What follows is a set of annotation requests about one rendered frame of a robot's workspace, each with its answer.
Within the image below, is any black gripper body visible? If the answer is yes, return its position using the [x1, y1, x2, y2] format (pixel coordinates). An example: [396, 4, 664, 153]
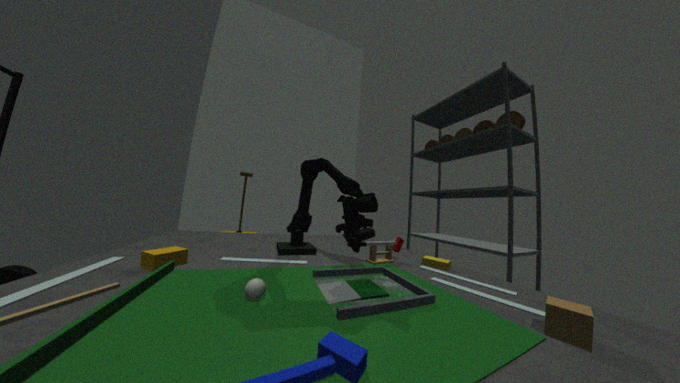
[335, 213, 376, 241]

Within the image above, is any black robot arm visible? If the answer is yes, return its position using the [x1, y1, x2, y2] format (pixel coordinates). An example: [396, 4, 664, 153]
[287, 158, 378, 246]

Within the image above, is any white golf ball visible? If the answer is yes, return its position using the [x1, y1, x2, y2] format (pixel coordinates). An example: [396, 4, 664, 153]
[245, 279, 266, 300]

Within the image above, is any blue putter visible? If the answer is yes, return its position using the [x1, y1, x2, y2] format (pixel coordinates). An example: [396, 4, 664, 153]
[238, 332, 367, 383]

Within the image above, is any yellow rectangular block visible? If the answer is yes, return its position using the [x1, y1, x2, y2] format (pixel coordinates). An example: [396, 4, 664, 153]
[140, 246, 188, 271]
[422, 256, 452, 271]

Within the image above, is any brown rectangular block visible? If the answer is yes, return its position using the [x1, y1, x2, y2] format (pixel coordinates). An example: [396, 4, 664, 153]
[544, 296, 594, 353]

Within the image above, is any green putting mat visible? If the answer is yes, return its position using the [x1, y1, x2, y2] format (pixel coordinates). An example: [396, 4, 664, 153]
[22, 263, 546, 383]

